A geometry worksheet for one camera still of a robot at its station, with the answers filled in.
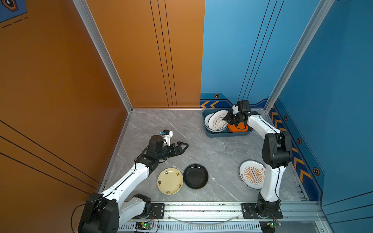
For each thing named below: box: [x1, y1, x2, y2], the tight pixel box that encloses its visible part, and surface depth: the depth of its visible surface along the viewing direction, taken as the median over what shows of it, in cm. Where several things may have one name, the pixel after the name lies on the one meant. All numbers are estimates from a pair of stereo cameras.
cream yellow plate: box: [156, 167, 185, 195], surface depth 85 cm
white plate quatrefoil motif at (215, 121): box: [207, 109, 229, 131], surface depth 104 cm
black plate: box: [183, 163, 209, 190], surface depth 86 cm
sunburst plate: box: [238, 159, 266, 190], surface depth 87 cm
